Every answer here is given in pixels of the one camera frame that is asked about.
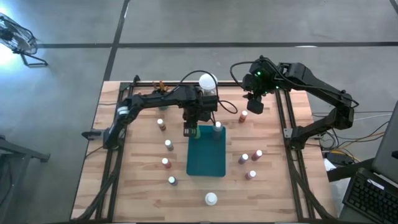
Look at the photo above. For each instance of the white dome lamp silver base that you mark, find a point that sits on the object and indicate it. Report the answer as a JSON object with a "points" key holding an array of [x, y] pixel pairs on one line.
{"points": [[207, 82]]}

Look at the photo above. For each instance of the small pink paint bottle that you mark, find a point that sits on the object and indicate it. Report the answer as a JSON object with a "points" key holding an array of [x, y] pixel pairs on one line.
{"points": [[250, 175]]}

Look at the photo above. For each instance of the grey small bottle lower left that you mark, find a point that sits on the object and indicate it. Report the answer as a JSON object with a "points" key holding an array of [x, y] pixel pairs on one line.
{"points": [[173, 180]]}

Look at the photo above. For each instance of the small orange paint bottle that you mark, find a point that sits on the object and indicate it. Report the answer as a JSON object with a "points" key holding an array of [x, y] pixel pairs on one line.
{"points": [[242, 116]]}

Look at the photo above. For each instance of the grey laptop lid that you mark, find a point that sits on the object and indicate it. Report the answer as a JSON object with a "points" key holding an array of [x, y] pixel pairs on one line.
{"points": [[387, 149]]}

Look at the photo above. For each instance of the small red paint bottle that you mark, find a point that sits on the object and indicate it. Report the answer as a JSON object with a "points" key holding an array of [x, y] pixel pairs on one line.
{"points": [[166, 163]]}

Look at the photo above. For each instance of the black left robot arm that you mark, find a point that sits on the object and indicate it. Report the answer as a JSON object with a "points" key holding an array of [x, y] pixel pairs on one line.
{"points": [[152, 98]]}

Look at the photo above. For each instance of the teal plastic tray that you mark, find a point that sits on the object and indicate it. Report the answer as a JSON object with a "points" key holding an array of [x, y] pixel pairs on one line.
{"points": [[205, 155]]}

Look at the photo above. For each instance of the small maroon paint bottle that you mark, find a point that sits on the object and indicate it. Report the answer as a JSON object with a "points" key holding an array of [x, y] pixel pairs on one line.
{"points": [[257, 155]]}

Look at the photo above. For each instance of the small grey paint bottle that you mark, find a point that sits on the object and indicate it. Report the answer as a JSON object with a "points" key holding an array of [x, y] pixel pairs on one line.
{"points": [[169, 145]]}

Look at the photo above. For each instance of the large green paint bottle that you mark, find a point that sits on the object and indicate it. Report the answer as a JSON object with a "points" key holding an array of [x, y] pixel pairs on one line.
{"points": [[198, 133]]}

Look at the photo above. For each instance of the large grey paint bottle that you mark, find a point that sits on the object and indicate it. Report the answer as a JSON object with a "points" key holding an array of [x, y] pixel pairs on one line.
{"points": [[217, 130]]}

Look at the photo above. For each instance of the small purple paint bottle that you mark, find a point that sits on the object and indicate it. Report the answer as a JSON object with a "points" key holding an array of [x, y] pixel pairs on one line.
{"points": [[243, 159]]}

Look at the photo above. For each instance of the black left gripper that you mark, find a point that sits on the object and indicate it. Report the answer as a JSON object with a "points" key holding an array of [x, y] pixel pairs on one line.
{"points": [[192, 105]]}

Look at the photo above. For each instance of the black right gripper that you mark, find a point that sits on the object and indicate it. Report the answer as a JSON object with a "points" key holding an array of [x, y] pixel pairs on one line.
{"points": [[261, 79]]}

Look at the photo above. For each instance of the large white paint bottle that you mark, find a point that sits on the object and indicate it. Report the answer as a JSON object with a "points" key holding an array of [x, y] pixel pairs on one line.
{"points": [[211, 199]]}

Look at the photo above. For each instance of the green plastic cup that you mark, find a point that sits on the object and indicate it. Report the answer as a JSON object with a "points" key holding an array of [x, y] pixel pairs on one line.
{"points": [[163, 108]]}

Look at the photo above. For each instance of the black keyboard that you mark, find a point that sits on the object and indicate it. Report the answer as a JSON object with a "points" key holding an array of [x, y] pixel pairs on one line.
{"points": [[367, 196]]}

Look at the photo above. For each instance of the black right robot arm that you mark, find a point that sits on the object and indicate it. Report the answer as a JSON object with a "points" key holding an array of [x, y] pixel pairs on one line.
{"points": [[323, 90]]}

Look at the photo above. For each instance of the black power supply box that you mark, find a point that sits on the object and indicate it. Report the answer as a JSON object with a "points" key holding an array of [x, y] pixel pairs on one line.
{"points": [[340, 158]]}

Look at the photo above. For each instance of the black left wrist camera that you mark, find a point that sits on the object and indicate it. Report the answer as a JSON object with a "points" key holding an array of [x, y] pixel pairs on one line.
{"points": [[210, 102]]}

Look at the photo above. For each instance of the black aluminium table frame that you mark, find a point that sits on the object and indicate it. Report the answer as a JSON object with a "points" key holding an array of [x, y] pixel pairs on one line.
{"points": [[143, 84]]}

